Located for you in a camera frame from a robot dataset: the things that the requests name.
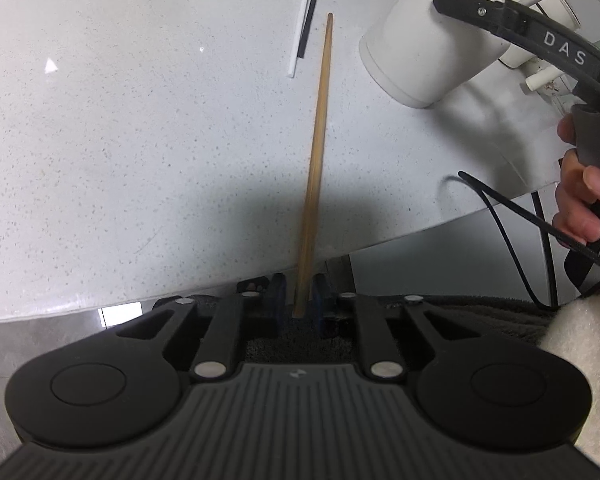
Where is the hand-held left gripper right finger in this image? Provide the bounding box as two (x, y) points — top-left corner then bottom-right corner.
(311, 272), (487, 381)

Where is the white electric cooker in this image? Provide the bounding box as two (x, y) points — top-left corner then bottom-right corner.
(497, 0), (583, 70)

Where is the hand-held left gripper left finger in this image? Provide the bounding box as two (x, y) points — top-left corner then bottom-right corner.
(112, 272), (288, 381)

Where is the white ceramic mug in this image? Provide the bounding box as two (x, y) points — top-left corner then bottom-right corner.
(358, 0), (520, 110)

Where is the person's right hand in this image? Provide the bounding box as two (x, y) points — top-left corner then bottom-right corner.
(554, 111), (600, 247)

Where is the white fleece garment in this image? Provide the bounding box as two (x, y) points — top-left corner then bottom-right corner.
(534, 287), (600, 467)

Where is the black braided cable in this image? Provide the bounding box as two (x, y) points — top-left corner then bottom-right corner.
(456, 171), (600, 278)

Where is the black chopstick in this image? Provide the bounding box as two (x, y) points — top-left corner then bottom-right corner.
(297, 0), (327, 59)

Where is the wooden chopstick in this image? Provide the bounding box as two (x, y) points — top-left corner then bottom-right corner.
(291, 12), (336, 319)

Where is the grey kitchen cabinet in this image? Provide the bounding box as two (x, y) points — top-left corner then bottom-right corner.
(344, 199), (600, 311)

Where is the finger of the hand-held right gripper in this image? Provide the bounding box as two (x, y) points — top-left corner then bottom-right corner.
(432, 0), (512, 31)

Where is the thin black cable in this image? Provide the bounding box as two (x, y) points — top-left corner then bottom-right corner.
(472, 187), (600, 311)

